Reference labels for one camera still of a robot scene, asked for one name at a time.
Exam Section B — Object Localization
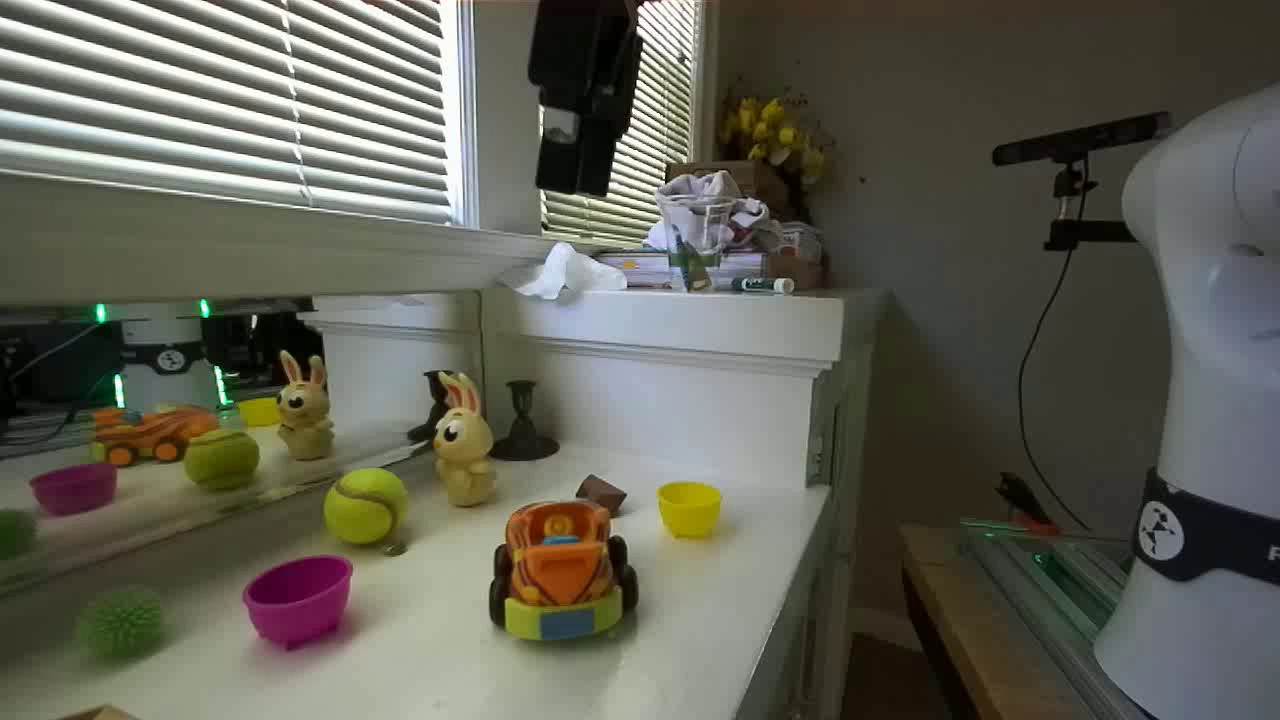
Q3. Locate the purple plastic bowl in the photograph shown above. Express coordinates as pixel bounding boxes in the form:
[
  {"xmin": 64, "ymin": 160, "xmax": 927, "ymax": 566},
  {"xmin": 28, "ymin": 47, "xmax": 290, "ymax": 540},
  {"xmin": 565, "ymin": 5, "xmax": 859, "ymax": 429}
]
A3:
[{"xmin": 242, "ymin": 551, "xmax": 359, "ymax": 650}]

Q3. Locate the narrow white window blind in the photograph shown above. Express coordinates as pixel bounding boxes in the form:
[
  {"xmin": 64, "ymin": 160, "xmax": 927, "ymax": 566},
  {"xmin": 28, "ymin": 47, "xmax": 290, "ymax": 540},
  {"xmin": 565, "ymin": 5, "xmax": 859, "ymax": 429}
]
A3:
[{"xmin": 537, "ymin": 0, "xmax": 710, "ymax": 250}]

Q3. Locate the yellow plastic bowl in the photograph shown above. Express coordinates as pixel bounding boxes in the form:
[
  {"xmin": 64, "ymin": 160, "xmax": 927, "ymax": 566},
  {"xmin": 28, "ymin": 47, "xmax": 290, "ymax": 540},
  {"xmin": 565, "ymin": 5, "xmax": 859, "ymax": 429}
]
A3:
[{"xmin": 655, "ymin": 480, "xmax": 729, "ymax": 543}]

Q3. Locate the black candlestick holder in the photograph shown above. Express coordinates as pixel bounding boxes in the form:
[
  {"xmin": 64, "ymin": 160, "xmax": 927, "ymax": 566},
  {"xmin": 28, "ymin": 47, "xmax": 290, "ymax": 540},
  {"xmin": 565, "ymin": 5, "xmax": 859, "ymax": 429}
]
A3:
[{"xmin": 493, "ymin": 377, "xmax": 565, "ymax": 463}]

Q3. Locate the thin black camera cable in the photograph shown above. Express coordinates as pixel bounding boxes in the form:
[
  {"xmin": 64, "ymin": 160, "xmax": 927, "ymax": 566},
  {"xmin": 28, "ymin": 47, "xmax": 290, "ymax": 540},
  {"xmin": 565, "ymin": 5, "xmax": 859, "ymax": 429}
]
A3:
[{"xmin": 1014, "ymin": 244, "xmax": 1089, "ymax": 534}]

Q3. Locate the wide white window blind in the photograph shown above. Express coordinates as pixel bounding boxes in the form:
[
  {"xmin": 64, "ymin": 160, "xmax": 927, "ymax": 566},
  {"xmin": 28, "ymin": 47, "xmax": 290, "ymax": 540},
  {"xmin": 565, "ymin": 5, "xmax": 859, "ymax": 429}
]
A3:
[{"xmin": 0, "ymin": 0, "xmax": 461, "ymax": 225}]

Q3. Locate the white drawer cabinet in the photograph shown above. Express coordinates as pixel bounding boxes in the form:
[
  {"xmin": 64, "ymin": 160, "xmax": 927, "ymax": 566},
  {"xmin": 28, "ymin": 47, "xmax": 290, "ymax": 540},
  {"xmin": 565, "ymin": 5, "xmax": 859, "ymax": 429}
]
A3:
[{"xmin": 733, "ymin": 482, "xmax": 859, "ymax": 720}]

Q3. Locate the cardboard box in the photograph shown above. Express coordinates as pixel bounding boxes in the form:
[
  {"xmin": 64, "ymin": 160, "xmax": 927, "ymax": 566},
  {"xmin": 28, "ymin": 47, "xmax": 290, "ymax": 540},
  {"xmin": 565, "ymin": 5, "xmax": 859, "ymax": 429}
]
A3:
[{"xmin": 622, "ymin": 247, "xmax": 774, "ymax": 294}]

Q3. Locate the orange and green toy car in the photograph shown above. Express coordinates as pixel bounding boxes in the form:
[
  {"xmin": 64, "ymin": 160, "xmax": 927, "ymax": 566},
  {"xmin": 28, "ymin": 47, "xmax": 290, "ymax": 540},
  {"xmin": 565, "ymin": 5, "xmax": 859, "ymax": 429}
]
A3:
[{"xmin": 485, "ymin": 494, "xmax": 640, "ymax": 649}]

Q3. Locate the black camera stand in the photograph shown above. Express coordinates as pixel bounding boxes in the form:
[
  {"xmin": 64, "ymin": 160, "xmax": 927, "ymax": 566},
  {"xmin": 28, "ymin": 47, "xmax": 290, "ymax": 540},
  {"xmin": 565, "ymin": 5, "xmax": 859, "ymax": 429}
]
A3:
[{"xmin": 1040, "ymin": 156, "xmax": 1138, "ymax": 255}]

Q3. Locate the small brown block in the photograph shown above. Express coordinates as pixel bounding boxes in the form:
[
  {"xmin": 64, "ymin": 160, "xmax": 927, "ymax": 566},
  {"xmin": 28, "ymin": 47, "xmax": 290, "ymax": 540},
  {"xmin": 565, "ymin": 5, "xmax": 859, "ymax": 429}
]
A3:
[{"xmin": 571, "ymin": 472, "xmax": 632, "ymax": 516}]

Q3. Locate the white raised shelf unit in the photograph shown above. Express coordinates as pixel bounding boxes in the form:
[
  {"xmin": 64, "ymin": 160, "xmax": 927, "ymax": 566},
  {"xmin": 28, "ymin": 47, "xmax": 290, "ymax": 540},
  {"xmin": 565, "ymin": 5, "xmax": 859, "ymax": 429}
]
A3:
[{"xmin": 304, "ymin": 282, "xmax": 887, "ymax": 499}]

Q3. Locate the green-tinted aluminium rail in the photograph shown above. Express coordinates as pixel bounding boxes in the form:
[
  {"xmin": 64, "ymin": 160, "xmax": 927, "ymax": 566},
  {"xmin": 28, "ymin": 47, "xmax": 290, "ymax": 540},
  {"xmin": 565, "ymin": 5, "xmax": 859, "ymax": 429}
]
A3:
[{"xmin": 956, "ymin": 516, "xmax": 1140, "ymax": 720}]

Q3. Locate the black bar camera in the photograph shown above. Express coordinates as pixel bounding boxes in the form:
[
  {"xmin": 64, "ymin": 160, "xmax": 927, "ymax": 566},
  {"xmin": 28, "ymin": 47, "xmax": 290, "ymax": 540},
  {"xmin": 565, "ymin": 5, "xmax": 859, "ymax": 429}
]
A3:
[{"xmin": 988, "ymin": 106, "xmax": 1175, "ymax": 171}]

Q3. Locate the yellow-green tennis ball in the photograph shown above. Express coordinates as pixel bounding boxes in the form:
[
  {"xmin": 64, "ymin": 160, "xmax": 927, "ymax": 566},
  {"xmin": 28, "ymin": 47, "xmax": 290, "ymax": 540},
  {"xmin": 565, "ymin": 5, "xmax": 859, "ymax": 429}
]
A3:
[{"xmin": 320, "ymin": 463, "xmax": 413, "ymax": 551}]

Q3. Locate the wooden side table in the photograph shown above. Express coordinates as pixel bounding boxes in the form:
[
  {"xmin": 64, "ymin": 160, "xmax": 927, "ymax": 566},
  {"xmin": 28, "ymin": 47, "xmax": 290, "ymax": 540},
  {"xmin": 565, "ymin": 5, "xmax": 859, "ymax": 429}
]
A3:
[{"xmin": 896, "ymin": 520, "xmax": 1154, "ymax": 720}]

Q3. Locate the green spiky rubber ball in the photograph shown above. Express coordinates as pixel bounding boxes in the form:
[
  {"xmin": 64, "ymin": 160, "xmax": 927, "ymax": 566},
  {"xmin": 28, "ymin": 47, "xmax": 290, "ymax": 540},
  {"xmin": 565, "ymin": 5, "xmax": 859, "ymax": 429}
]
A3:
[{"xmin": 74, "ymin": 582, "xmax": 172, "ymax": 667}]

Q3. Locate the wall mirror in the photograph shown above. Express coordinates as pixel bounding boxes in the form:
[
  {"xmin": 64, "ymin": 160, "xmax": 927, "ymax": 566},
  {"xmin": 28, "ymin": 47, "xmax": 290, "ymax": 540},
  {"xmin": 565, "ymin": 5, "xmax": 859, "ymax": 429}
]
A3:
[{"xmin": 0, "ymin": 294, "xmax": 433, "ymax": 591}]

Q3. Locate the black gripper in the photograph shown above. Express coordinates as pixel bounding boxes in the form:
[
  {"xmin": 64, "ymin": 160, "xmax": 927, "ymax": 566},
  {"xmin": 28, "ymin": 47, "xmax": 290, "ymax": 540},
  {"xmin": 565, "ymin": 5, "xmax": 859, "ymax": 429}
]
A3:
[{"xmin": 526, "ymin": 0, "xmax": 649, "ymax": 200}]

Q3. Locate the pinkish brown fabric bundle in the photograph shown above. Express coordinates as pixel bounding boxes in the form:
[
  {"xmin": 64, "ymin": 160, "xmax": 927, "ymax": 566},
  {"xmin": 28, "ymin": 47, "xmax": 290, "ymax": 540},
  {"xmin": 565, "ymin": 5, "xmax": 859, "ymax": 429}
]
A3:
[{"xmin": 743, "ymin": 215, "xmax": 833, "ymax": 291}]

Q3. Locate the yellow flower bouquet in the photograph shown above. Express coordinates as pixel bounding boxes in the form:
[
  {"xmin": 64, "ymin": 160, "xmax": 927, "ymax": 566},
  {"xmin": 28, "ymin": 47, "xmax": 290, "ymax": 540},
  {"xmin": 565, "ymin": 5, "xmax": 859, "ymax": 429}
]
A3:
[{"xmin": 718, "ymin": 92, "xmax": 839, "ymax": 193}]

